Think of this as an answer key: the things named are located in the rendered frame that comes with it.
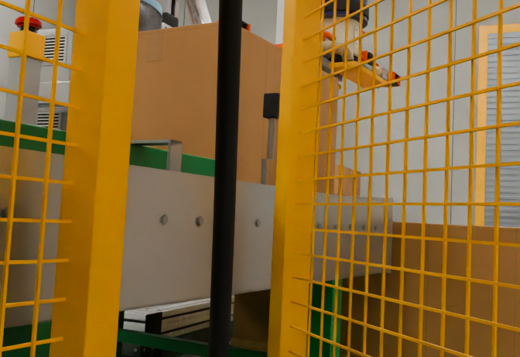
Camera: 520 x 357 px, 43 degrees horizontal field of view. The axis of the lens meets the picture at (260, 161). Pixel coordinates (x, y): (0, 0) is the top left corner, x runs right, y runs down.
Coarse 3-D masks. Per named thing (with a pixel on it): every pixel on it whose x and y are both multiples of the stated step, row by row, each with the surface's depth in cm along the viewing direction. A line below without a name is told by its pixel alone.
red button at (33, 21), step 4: (20, 16) 176; (24, 16) 175; (16, 20) 175; (20, 20) 175; (32, 20) 175; (36, 20) 176; (16, 24) 178; (20, 24) 175; (32, 24) 176; (36, 24) 177; (40, 24) 178; (20, 28) 177; (32, 28) 177; (36, 28) 178; (40, 28) 180
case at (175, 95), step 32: (160, 32) 148; (192, 32) 143; (160, 64) 147; (192, 64) 142; (256, 64) 149; (160, 96) 146; (192, 96) 141; (256, 96) 149; (320, 96) 179; (160, 128) 145; (192, 128) 141; (256, 128) 149; (256, 160) 149; (320, 160) 179; (320, 192) 179
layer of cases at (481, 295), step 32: (416, 224) 187; (416, 256) 186; (448, 256) 182; (480, 256) 178; (512, 256) 174; (352, 288) 195; (416, 288) 185; (448, 288) 181; (480, 288) 177; (512, 288) 173; (256, 320) 209; (384, 320) 189; (416, 320) 185; (448, 320) 180; (512, 320) 172; (352, 352) 193; (384, 352) 188; (416, 352) 184; (448, 352) 180; (480, 352) 176; (512, 352) 172
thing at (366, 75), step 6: (354, 60) 227; (330, 66) 221; (336, 66) 220; (342, 66) 219; (348, 66) 218; (342, 72) 226; (348, 72) 226; (354, 72) 225; (366, 72) 226; (348, 78) 236; (354, 78) 235; (366, 78) 234; (378, 78) 237; (360, 84) 245; (366, 84) 244
